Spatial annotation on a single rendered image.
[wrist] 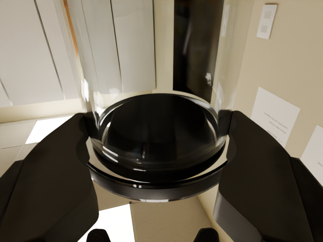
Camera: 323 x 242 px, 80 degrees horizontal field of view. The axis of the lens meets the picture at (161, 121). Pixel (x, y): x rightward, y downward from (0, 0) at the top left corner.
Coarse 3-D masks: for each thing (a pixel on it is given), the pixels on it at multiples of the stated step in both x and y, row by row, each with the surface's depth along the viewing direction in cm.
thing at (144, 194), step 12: (96, 180) 10; (108, 180) 10; (204, 180) 10; (216, 180) 10; (120, 192) 10; (132, 192) 9; (144, 192) 9; (156, 192) 9; (168, 192) 9; (180, 192) 9; (192, 192) 10
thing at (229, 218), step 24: (240, 120) 11; (240, 144) 9; (264, 144) 9; (240, 168) 8; (264, 168) 8; (288, 168) 8; (240, 192) 7; (264, 192) 7; (288, 192) 7; (216, 216) 7; (240, 216) 6; (264, 216) 6; (288, 216) 6; (240, 240) 6; (288, 240) 5; (312, 240) 5
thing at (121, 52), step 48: (96, 0) 6; (144, 0) 6; (192, 0) 6; (240, 0) 7; (96, 48) 7; (144, 48) 7; (192, 48) 7; (240, 48) 8; (96, 96) 8; (144, 96) 7; (192, 96) 8; (96, 144) 11; (144, 144) 9; (192, 144) 9
